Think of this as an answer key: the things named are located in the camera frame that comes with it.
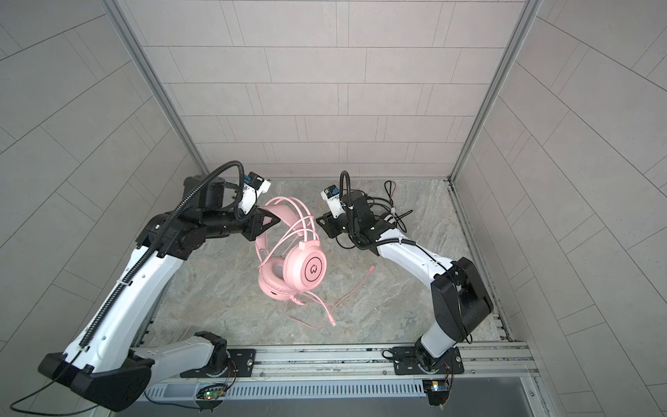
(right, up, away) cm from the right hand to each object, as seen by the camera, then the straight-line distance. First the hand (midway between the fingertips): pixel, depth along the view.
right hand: (319, 219), depth 81 cm
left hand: (-7, +2, -18) cm, 19 cm away
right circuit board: (+33, -44, -13) cm, 57 cm away
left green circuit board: (-25, -42, -17) cm, 52 cm away
